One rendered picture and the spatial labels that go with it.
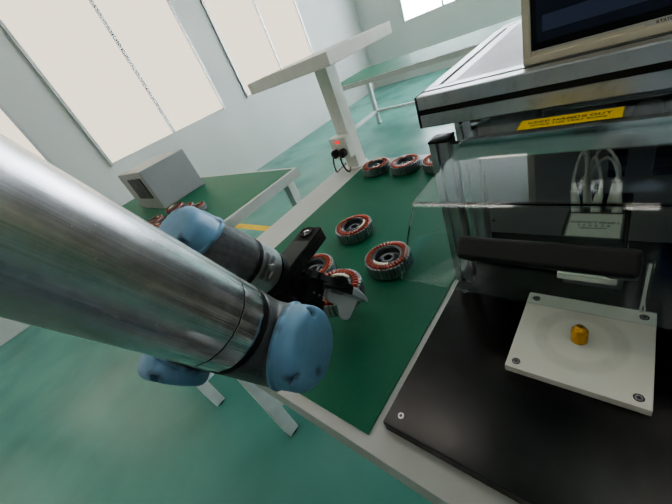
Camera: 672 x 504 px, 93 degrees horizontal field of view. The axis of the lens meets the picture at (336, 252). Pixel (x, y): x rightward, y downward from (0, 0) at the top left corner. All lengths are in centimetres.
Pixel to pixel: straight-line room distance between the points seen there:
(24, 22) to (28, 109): 81
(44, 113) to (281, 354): 445
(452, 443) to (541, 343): 19
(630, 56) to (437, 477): 51
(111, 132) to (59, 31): 100
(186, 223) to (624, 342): 56
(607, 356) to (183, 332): 50
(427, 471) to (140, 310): 41
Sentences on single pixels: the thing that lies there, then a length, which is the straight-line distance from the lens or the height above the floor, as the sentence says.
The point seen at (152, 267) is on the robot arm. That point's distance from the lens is 20.
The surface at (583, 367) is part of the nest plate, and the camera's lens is 54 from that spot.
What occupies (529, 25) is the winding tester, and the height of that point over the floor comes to 116.
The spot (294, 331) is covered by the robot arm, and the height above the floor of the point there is 106.
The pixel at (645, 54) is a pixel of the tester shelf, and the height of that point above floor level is 111.
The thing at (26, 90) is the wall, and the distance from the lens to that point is 465.
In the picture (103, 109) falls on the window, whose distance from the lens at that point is 474.
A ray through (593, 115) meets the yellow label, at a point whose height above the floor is 107.
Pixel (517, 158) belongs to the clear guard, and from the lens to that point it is 38.
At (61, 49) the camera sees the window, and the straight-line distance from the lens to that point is 482.
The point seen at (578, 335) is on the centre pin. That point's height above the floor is 80.
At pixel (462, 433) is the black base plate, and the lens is 50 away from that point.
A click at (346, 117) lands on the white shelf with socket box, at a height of 96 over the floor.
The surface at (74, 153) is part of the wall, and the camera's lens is 460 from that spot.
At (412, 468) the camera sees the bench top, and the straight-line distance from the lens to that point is 52.
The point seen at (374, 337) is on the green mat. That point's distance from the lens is 64.
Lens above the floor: 122
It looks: 32 degrees down
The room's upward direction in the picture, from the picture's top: 24 degrees counter-clockwise
